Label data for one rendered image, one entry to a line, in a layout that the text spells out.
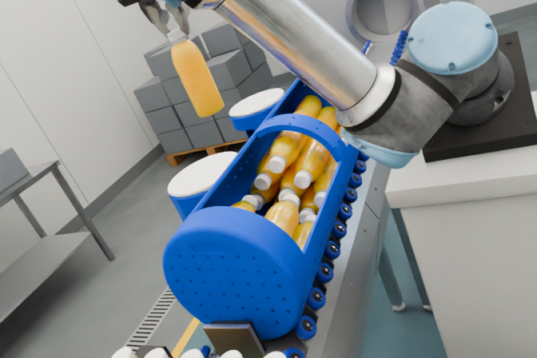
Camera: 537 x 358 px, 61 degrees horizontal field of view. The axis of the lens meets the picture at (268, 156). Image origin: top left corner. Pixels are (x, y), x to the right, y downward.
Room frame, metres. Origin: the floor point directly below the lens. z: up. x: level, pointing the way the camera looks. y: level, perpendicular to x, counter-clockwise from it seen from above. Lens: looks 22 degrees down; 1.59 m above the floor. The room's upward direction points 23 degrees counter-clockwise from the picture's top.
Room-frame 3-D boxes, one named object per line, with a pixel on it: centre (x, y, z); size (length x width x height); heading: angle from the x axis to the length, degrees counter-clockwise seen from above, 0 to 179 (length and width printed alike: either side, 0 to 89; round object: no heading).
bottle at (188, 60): (1.11, 0.08, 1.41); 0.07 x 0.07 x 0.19
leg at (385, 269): (1.62, -0.28, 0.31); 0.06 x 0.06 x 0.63; 60
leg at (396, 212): (1.55, -0.40, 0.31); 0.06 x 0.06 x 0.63; 60
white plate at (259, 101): (2.08, -0.05, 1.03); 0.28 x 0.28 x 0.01
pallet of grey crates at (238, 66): (4.85, 0.32, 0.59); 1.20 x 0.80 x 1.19; 58
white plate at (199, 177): (1.49, 0.23, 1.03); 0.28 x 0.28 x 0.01
